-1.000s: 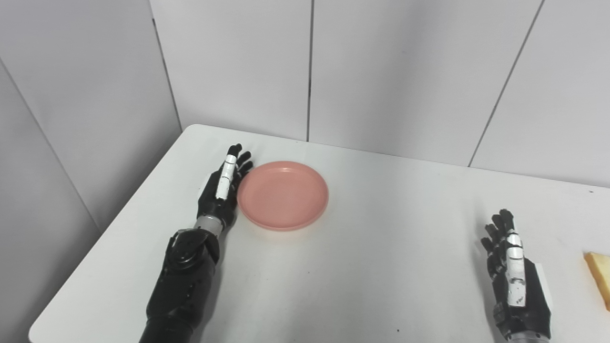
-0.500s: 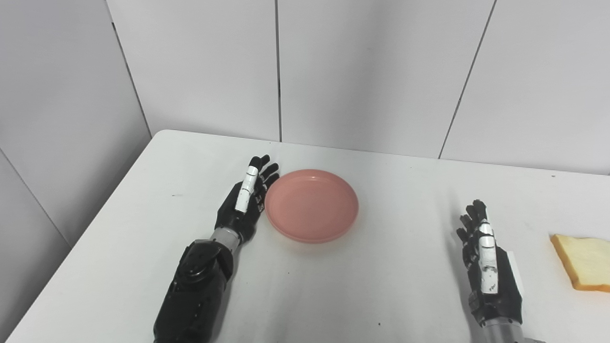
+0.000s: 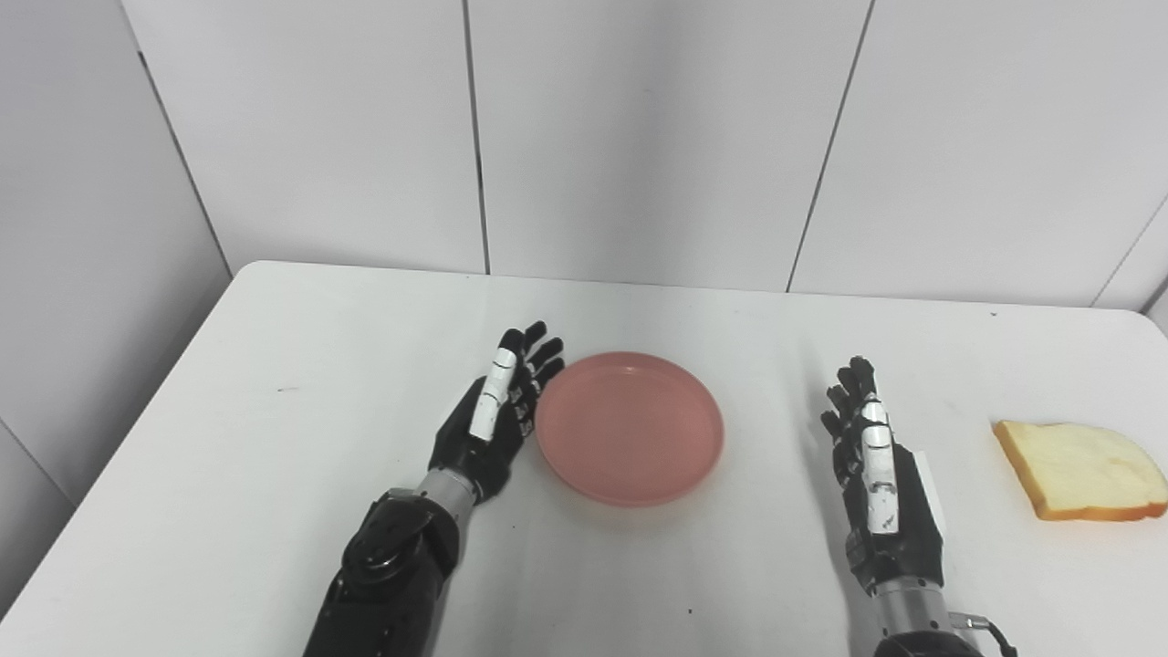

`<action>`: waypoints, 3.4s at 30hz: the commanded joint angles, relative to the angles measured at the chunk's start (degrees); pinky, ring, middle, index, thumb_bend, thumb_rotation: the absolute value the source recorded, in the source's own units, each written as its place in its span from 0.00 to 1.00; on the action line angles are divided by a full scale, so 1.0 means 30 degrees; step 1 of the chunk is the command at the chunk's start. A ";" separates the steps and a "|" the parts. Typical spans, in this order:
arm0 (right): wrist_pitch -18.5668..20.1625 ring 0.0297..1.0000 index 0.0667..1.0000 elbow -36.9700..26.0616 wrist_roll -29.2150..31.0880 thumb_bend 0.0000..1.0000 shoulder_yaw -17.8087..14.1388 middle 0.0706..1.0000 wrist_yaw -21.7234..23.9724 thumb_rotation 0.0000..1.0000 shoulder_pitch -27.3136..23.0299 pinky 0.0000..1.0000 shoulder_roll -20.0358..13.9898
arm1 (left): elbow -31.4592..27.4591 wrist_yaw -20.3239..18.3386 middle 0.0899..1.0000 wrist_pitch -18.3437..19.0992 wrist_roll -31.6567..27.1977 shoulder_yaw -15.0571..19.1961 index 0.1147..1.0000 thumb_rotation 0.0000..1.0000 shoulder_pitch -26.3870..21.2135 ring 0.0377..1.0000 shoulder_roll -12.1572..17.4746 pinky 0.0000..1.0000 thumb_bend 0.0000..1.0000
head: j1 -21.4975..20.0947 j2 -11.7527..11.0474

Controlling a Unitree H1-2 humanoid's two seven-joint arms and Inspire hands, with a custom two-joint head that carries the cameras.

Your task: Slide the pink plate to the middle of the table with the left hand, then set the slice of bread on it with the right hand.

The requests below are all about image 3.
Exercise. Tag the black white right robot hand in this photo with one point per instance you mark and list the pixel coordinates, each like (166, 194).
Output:
(899, 538)

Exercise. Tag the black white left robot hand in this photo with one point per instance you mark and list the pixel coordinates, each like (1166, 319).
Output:
(474, 447)

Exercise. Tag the pink round plate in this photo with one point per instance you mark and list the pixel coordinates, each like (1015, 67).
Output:
(630, 429)

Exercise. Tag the slice of white bread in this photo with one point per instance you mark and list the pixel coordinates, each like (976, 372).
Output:
(1086, 470)

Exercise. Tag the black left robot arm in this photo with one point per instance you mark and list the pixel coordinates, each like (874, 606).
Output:
(392, 575)

